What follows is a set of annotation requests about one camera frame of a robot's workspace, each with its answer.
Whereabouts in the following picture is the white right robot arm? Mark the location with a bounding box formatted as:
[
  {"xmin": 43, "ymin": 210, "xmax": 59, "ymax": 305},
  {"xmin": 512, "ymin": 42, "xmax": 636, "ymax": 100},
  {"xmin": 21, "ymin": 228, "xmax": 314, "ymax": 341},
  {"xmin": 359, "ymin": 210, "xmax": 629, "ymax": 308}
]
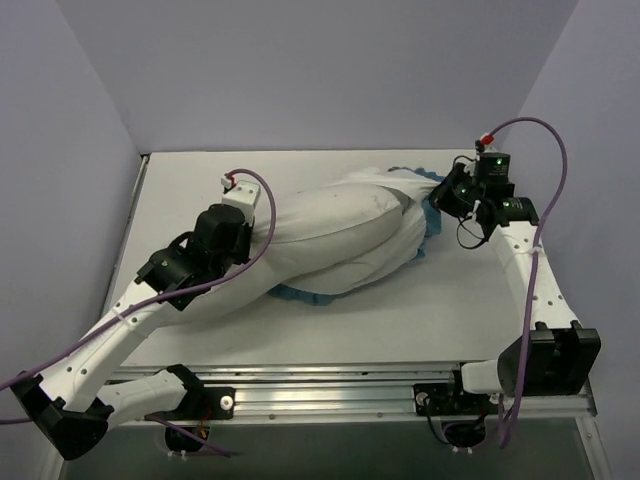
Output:
[{"xmin": 429, "ymin": 152, "xmax": 601, "ymax": 413}]

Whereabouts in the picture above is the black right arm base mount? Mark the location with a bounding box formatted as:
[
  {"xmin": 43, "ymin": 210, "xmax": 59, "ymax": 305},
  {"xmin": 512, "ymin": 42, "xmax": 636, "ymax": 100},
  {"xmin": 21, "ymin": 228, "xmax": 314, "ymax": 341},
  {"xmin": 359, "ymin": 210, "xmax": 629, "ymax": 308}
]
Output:
[{"xmin": 412, "ymin": 383, "xmax": 498, "ymax": 417}]

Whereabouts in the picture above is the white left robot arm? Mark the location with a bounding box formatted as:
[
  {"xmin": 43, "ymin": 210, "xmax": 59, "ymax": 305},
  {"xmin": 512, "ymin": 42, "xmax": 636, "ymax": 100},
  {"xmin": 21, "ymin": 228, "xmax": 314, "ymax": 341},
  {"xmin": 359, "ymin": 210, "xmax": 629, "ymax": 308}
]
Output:
[{"xmin": 11, "ymin": 204, "xmax": 254, "ymax": 460}]

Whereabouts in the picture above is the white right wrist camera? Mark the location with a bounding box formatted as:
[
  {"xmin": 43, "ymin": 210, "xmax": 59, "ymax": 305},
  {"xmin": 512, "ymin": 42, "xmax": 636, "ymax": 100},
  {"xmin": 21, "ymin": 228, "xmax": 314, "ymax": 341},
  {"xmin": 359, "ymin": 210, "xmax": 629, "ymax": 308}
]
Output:
[{"xmin": 474, "ymin": 133, "xmax": 494, "ymax": 155}]

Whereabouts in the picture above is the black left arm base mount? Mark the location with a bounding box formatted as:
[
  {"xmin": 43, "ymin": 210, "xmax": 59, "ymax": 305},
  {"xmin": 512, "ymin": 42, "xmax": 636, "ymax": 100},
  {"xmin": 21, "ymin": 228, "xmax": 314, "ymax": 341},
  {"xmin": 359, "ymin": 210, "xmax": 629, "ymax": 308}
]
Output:
[{"xmin": 151, "ymin": 386, "xmax": 236, "ymax": 421}]

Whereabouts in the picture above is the white pillow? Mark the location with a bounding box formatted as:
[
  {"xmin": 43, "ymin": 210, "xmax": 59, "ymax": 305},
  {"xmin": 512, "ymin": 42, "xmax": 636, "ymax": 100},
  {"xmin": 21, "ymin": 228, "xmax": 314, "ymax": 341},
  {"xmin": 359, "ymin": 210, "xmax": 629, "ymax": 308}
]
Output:
[{"xmin": 163, "ymin": 183, "xmax": 410, "ymax": 326}]

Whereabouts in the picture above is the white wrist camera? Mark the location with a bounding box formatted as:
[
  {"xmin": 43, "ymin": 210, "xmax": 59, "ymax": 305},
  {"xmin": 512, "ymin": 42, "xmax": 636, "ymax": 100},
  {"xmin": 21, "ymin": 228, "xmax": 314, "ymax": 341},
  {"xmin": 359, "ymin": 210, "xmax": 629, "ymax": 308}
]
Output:
[
  {"xmin": 221, "ymin": 175, "xmax": 261, "ymax": 224},
  {"xmin": 474, "ymin": 133, "xmax": 494, "ymax": 155}
]

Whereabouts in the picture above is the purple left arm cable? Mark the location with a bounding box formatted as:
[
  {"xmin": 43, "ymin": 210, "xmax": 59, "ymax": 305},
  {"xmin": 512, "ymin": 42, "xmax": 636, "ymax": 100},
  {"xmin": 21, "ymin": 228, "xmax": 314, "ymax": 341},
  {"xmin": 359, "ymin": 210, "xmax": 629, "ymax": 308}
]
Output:
[{"xmin": 0, "ymin": 169, "xmax": 277, "ymax": 459}]

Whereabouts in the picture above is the blue houndstooth pillow with pillowcase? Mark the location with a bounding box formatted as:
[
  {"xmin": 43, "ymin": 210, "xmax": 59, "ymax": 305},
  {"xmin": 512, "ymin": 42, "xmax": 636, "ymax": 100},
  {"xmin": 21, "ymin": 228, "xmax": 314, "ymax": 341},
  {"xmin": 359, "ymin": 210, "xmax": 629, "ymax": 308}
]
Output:
[{"xmin": 268, "ymin": 166, "xmax": 444, "ymax": 306}]

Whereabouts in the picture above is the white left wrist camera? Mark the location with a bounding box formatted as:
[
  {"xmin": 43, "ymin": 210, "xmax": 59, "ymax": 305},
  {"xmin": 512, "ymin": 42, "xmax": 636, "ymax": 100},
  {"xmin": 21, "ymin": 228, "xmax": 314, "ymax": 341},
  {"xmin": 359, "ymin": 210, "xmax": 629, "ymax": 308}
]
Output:
[{"xmin": 221, "ymin": 175, "xmax": 261, "ymax": 224}]

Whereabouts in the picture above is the aluminium front rail frame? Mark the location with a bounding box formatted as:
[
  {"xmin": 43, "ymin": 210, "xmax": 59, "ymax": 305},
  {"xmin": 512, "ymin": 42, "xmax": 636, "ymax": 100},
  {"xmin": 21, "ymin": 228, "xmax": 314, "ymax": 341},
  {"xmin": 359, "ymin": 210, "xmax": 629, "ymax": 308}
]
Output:
[{"xmin": 54, "ymin": 362, "xmax": 599, "ymax": 427}]

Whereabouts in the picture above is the aluminium left side rail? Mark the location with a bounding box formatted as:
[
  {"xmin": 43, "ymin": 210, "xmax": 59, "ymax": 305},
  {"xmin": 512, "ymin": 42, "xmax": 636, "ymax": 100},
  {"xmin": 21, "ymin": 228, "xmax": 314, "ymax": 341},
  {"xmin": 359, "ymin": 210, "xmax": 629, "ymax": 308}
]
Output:
[{"xmin": 105, "ymin": 154, "xmax": 150, "ymax": 305}]

